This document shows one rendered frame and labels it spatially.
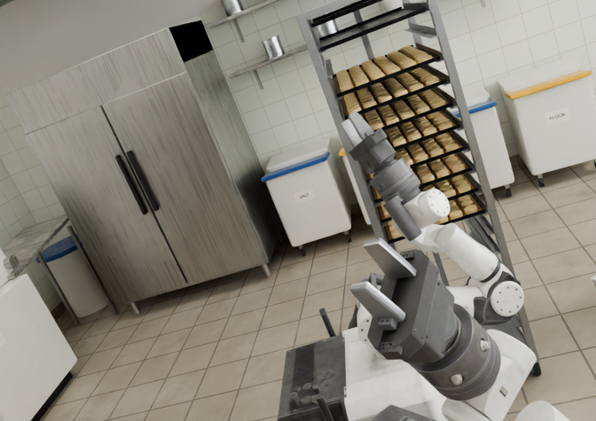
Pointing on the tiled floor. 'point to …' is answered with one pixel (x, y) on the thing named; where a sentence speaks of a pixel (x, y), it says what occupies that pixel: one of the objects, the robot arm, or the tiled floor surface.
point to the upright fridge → (152, 165)
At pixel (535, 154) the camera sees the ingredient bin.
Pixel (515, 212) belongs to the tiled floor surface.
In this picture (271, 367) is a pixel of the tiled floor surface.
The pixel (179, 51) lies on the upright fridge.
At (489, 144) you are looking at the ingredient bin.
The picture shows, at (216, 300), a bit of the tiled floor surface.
